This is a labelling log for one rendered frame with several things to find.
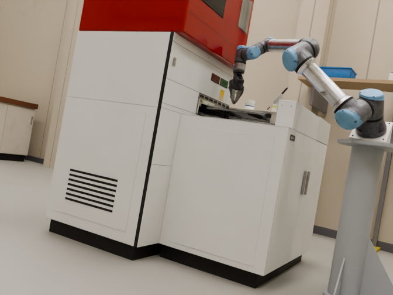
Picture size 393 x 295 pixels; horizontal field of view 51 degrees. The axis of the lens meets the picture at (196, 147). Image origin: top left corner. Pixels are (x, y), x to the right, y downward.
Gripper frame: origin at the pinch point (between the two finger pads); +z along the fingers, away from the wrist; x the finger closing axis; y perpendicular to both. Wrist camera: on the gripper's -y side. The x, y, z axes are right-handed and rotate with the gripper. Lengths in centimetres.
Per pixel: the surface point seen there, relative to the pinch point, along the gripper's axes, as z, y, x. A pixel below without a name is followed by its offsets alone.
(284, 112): 7, -49, -13
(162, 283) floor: 97, -58, 36
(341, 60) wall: -84, 143, -148
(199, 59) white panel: -19.1, -8.9, 28.1
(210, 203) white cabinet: 60, -34, 14
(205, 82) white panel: -8.1, 0.5, 20.0
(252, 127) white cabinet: 17.4, -44.6, 1.3
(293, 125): 13, -52, -17
